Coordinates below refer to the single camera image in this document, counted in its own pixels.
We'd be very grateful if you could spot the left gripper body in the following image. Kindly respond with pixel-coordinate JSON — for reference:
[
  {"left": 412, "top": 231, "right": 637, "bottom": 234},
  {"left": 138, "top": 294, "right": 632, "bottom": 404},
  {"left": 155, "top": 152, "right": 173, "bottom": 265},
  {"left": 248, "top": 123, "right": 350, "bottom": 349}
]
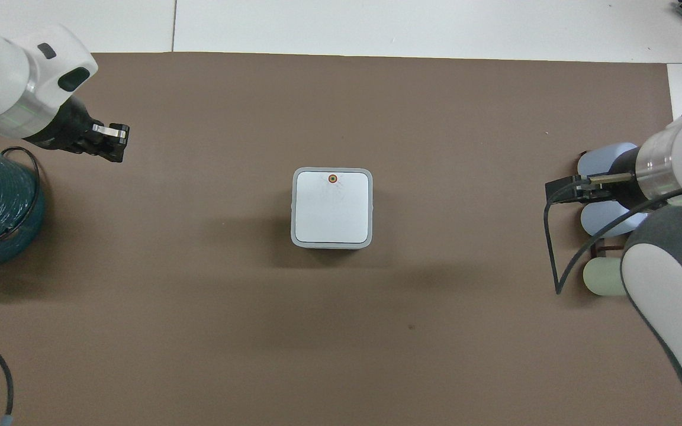
[{"left": 24, "top": 96, "right": 98, "bottom": 154}]

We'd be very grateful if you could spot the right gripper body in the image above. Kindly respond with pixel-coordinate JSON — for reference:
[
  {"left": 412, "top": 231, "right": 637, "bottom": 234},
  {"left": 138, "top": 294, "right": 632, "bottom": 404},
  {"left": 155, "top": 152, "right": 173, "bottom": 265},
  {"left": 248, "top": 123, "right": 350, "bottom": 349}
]
[{"left": 585, "top": 147, "right": 645, "bottom": 210}]

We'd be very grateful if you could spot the white square trash can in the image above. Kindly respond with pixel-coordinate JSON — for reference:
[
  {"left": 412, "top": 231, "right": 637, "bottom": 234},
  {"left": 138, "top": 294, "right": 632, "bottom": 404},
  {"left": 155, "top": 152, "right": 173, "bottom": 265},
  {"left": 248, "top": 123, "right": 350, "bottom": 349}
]
[{"left": 291, "top": 167, "right": 374, "bottom": 250}]

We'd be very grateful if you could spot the light blue plastic container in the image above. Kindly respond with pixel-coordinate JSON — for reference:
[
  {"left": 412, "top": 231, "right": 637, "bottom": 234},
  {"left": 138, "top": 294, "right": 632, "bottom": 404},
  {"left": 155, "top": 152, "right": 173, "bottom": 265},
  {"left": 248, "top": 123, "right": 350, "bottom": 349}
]
[
  {"left": 577, "top": 142, "right": 639, "bottom": 178},
  {"left": 580, "top": 200, "right": 649, "bottom": 238}
]

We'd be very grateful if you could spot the pale green plastic cup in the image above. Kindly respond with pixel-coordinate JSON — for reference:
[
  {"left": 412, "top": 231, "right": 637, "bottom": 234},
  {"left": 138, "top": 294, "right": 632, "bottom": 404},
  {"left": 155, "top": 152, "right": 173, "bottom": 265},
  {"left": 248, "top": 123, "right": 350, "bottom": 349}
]
[{"left": 582, "top": 257, "right": 629, "bottom": 297}]

